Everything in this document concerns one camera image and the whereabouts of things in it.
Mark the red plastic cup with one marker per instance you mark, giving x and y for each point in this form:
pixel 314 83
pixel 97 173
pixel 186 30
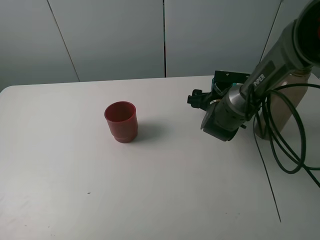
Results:
pixel 122 120

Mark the teal transparent plastic cup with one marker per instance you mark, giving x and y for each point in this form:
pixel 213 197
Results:
pixel 220 85

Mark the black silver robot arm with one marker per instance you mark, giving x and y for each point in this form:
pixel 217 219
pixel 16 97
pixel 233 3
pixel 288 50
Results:
pixel 297 49

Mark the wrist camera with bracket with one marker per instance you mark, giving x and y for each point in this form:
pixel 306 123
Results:
pixel 234 77

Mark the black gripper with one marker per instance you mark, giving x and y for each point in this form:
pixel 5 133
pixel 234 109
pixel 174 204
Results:
pixel 202 100

